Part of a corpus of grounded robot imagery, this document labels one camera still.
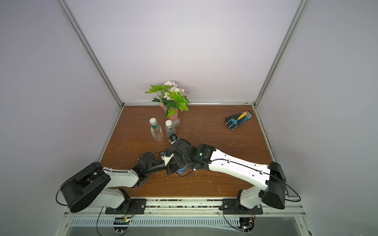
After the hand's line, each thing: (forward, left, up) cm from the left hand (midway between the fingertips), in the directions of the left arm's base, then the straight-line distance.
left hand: (183, 161), depth 77 cm
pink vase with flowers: (+31, +8, +16) cm, 36 cm away
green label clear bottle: (+21, +19, -1) cm, 28 cm away
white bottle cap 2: (+23, +11, +4) cm, 26 cm away
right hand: (0, +3, +8) cm, 8 cm away
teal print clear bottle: (+22, +10, 0) cm, 24 cm away
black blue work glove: (+42, -47, -10) cm, 64 cm away
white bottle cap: (+21, +19, +8) cm, 30 cm away
